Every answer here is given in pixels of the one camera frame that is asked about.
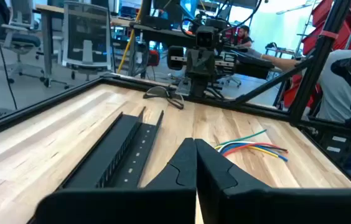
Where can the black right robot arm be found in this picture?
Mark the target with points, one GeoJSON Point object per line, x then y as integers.
{"type": "Point", "coordinates": [220, 25]}

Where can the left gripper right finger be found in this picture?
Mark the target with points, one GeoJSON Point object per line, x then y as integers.
{"type": "Point", "coordinates": [216, 180]}

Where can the person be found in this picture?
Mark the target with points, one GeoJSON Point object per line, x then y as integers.
{"type": "Point", "coordinates": [334, 90]}
{"type": "Point", "coordinates": [244, 34]}

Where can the grey mesh office chair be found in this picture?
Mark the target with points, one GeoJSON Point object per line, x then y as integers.
{"type": "Point", "coordinates": [85, 34]}

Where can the clear safety glasses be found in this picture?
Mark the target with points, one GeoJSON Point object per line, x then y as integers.
{"type": "Point", "coordinates": [158, 92]}

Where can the red storage bins rack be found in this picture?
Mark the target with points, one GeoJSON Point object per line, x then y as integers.
{"type": "Point", "coordinates": [321, 12]}

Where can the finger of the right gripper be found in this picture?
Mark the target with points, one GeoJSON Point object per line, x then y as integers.
{"type": "Point", "coordinates": [207, 71]}
{"type": "Point", "coordinates": [194, 71]}

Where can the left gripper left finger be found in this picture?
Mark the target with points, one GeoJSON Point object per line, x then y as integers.
{"type": "Point", "coordinates": [181, 174]}

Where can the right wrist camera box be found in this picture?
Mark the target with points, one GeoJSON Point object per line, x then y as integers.
{"type": "Point", "coordinates": [205, 36]}

